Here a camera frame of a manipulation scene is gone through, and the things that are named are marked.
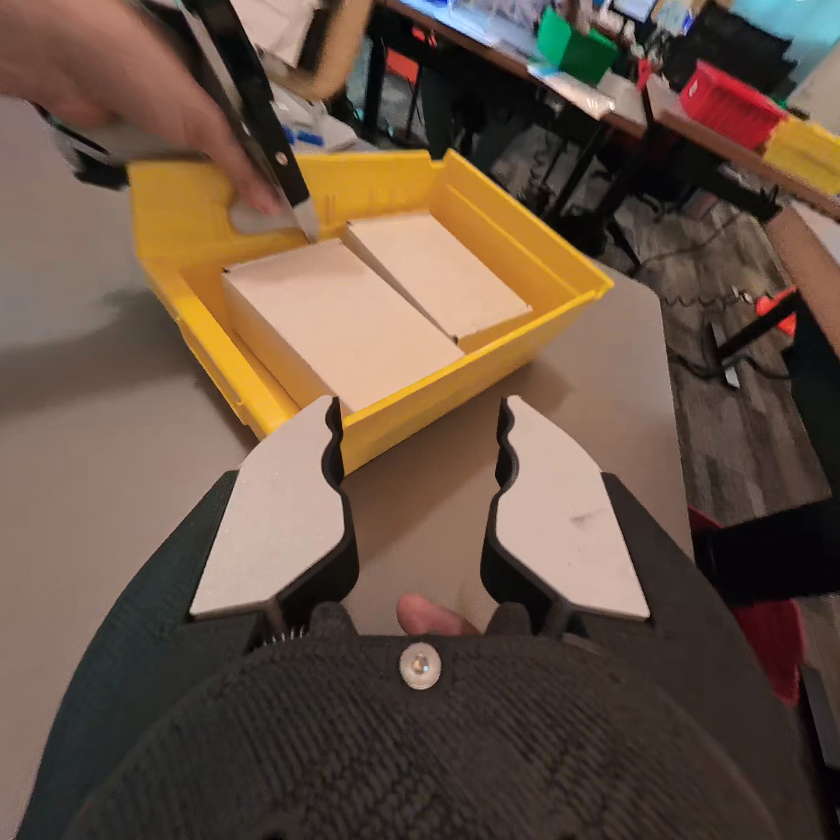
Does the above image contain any green plastic bin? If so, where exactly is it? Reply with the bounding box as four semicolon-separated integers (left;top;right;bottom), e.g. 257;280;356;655
535;7;621;86

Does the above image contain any background table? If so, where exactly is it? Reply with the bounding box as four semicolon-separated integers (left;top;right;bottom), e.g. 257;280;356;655
377;0;840;221

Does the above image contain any person's right hand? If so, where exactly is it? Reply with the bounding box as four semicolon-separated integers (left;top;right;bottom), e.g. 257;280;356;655
397;594;480;636

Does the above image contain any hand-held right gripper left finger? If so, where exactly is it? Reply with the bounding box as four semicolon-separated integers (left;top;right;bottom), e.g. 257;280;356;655
189;395;360;621

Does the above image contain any printed instruction sheet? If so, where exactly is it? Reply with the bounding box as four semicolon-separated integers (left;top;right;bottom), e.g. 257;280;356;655
231;0;316;67

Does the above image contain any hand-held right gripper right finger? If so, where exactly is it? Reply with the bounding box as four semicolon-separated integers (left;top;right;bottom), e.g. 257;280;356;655
481;395;652;631

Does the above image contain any small yellow plastic bin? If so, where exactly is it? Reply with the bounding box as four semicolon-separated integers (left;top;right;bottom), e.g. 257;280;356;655
764;118;840;196

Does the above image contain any large yellow plastic bin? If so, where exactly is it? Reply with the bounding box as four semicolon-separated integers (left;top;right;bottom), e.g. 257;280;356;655
128;150;616;475

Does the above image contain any red plastic bin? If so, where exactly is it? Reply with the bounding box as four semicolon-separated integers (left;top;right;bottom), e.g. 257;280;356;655
679;59;788;152

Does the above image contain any person's left hand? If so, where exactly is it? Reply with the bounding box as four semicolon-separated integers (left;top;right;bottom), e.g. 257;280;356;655
0;0;284;217

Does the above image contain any orange traffic cone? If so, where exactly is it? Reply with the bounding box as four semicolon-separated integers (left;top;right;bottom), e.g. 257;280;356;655
755;289;798;337

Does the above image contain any white cardboard mailer box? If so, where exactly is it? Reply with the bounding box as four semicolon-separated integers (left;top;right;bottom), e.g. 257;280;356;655
221;238;466;416
343;210;534;342

